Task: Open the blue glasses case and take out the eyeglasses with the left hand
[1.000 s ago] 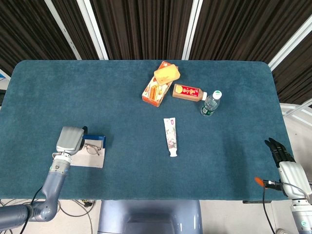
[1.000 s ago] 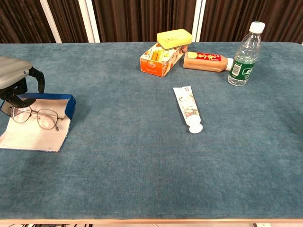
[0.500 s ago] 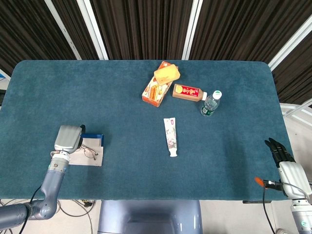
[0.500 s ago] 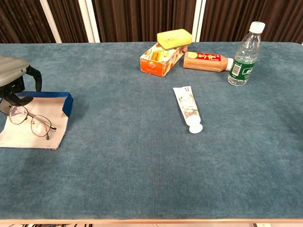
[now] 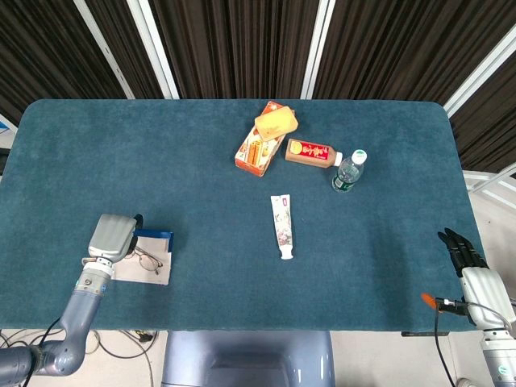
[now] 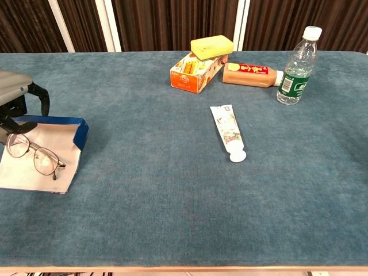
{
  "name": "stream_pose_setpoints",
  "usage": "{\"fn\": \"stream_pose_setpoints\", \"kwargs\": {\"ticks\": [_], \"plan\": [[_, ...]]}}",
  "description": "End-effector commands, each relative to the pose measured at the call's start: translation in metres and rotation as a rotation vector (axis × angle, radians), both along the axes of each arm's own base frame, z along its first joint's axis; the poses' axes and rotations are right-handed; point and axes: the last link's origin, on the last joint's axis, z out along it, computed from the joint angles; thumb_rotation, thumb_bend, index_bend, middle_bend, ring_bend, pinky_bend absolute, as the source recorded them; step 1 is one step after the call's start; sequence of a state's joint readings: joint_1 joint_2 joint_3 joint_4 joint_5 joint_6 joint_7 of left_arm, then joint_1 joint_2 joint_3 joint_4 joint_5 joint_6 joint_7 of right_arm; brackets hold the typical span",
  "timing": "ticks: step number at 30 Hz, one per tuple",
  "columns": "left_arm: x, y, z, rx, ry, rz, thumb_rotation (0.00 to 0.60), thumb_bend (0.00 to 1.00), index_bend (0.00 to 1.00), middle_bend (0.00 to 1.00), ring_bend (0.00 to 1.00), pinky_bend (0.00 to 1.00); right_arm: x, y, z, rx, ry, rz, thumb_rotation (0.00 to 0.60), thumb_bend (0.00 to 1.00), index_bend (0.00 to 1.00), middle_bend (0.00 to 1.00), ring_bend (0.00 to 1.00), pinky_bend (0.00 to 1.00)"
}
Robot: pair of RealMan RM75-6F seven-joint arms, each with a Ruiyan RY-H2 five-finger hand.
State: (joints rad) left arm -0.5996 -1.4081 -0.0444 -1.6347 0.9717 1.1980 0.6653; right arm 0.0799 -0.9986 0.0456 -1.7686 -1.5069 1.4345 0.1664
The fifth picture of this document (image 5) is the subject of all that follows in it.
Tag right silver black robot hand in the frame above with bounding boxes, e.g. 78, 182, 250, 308
437, 227, 516, 331

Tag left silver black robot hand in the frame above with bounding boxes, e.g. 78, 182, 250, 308
87, 213, 144, 263

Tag eyeglasses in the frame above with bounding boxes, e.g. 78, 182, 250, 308
127, 246, 164, 276

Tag blue glasses case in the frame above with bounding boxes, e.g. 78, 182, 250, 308
110, 228, 175, 286

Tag orange tipped black connector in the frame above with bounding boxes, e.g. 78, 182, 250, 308
421, 290, 471, 314

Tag white metal rack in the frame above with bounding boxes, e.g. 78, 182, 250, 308
462, 168, 516, 210

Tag teal table cloth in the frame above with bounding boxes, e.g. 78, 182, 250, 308
0, 98, 487, 332

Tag orange snack carton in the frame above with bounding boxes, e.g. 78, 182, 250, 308
234, 100, 297, 178

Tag white toothpaste tube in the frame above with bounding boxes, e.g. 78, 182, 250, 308
270, 193, 295, 261

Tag clear water bottle green label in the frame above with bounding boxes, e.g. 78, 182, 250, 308
331, 148, 368, 194

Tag blue-grey robot torso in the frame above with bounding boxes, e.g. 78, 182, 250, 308
160, 330, 336, 387

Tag brown tea bottle red label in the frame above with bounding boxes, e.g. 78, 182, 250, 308
285, 138, 344, 169

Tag dark brown curtain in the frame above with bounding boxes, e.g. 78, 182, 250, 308
0, 0, 516, 174

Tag black hanging cable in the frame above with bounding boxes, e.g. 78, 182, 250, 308
433, 309, 460, 387

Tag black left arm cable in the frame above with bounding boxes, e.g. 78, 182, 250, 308
22, 316, 61, 387

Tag thin white frame post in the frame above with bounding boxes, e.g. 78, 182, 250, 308
73, 0, 135, 100

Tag wide white frame post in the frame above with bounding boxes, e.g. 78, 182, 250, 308
127, 0, 181, 100

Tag white slanted frame post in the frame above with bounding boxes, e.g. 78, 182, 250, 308
443, 34, 516, 118

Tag white double frame post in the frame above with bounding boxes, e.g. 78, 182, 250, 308
300, 0, 336, 100

